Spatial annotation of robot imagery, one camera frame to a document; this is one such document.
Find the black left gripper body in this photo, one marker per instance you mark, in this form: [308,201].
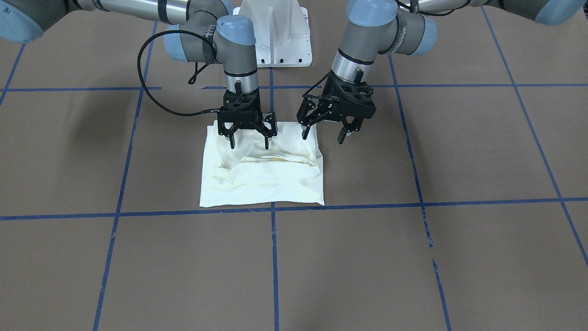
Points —
[318,106]

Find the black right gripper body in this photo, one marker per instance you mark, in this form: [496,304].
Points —
[225,128]

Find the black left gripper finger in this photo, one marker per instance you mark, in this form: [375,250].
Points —
[306,129]
[344,133]

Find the cream long-sleeve cat shirt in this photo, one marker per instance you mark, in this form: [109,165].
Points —
[290,170]

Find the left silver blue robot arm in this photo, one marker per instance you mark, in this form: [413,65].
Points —
[383,27]

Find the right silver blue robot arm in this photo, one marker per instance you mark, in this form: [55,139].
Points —
[203,32]

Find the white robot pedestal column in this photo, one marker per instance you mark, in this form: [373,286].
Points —
[282,32]

